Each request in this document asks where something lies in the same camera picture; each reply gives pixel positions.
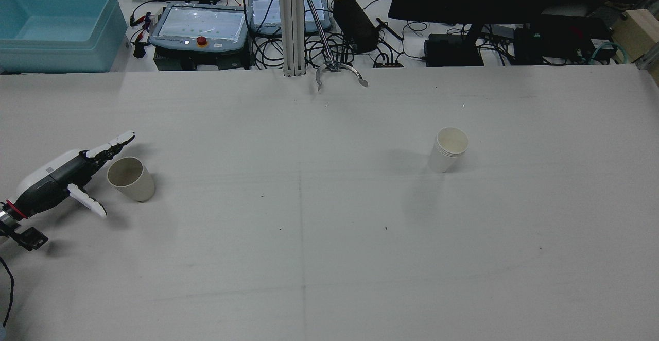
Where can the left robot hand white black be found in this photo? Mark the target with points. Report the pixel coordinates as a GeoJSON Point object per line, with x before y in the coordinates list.
{"type": "Point", "coordinates": [46, 181]}

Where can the beige paper cup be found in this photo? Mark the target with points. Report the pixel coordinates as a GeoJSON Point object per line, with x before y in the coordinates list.
{"type": "Point", "coordinates": [131, 181]}

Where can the white paper cup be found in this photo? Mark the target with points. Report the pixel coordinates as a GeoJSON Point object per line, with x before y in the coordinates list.
{"type": "Point", "coordinates": [447, 153]}

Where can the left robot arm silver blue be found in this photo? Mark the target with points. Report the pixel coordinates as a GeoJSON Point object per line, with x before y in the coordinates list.
{"type": "Point", "coordinates": [4, 221]}

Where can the light blue plastic bin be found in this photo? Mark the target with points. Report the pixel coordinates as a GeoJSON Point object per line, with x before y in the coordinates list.
{"type": "Point", "coordinates": [56, 27]}

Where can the black pendant base box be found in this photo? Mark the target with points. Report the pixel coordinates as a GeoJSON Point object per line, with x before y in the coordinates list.
{"type": "Point", "coordinates": [175, 62]}

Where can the red black alligator clips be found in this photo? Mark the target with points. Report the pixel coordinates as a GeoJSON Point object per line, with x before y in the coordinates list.
{"type": "Point", "coordinates": [146, 21]}

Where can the teach pendant with red button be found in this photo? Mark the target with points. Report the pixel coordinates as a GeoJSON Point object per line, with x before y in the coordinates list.
{"type": "Point", "coordinates": [201, 27]}

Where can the grey teach pendant tablet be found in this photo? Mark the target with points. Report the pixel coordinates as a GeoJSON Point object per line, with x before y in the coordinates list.
{"type": "Point", "coordinates": [265, 14]}

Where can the metal reacher grabber tool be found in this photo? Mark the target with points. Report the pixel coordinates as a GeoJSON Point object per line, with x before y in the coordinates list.
{"type": "Point", "coordinates": [333, 67]}

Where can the black power brick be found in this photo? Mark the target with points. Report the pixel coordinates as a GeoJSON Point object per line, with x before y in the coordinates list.
{"type": "Point", "coordinates": [355, 24]}

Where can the black orange power strip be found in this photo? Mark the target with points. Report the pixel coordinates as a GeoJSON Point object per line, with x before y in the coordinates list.
{"type": "Point", "coordinates": [388, 65]}

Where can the black flat box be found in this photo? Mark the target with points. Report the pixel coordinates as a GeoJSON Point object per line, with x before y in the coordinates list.
{"type": "Point", "coordinates": [450, 52]}

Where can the black desktop devices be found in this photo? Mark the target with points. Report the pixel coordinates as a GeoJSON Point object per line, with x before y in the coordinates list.
{"type": "Point", "coordinates": [561, 37]}

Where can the light wooden box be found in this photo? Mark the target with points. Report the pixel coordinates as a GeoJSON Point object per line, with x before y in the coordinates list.
{"type": "Point", "coordinates": [636, 32]}

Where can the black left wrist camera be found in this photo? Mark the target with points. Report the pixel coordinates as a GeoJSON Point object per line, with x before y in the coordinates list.
{"type": "Point", "coordinates": [31, 239]}

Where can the aluminium profile post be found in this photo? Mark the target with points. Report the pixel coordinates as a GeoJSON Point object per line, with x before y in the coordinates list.
{"type": "Point", "coordinates": [292, 21]}

